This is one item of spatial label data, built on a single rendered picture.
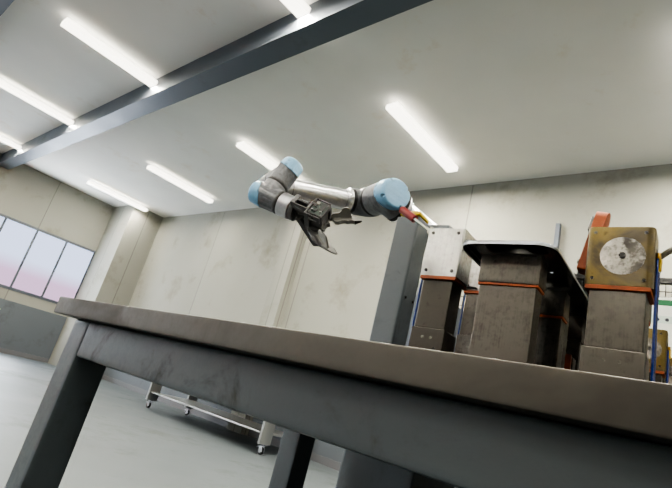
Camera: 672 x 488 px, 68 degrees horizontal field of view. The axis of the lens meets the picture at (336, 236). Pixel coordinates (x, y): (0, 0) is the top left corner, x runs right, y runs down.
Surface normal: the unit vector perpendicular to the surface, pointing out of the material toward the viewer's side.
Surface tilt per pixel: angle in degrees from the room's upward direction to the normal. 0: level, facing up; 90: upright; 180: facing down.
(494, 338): 90
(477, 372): 90
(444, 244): 90
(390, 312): 90
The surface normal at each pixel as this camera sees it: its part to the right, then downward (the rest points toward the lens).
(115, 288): 0.74, -0.03
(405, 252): -0.55, -0.40
